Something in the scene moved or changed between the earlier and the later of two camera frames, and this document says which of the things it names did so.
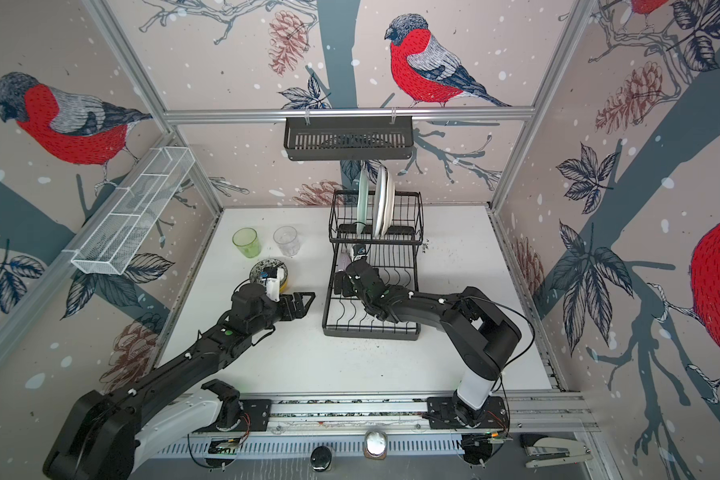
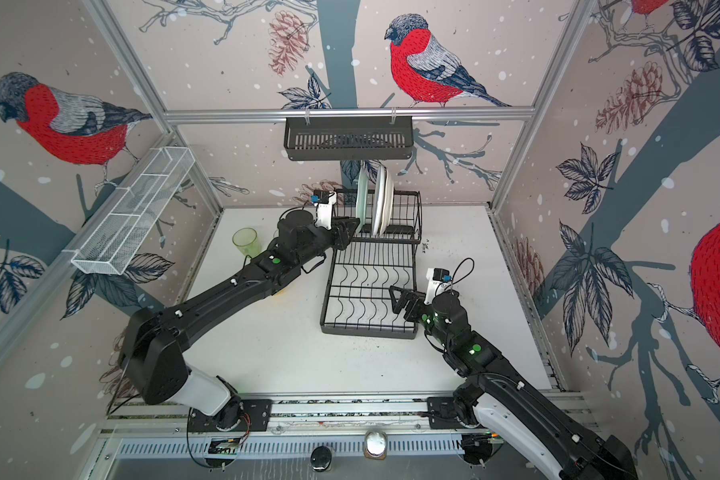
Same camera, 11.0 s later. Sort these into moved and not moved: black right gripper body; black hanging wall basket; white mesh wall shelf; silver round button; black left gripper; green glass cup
Moved: black right gripper body; black left gripper
Not moved: white mesh wall shelf; silver round button; green glass cup; black hanging wall basket
